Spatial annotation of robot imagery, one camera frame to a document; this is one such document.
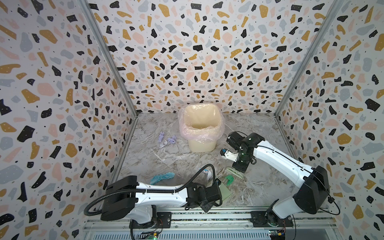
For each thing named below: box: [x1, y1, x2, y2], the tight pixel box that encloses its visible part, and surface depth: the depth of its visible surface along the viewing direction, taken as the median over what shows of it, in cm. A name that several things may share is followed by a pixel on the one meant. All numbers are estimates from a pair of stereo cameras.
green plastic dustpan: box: [218, 182, 233, 202], surface depth 86 cm
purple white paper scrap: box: [158, 131, 165, 143], surface depth 108 cm
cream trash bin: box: [180, 103, 223, 153], surface depth 87 cm
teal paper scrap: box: [150, 172, 176, 185], surface depth 89 cm
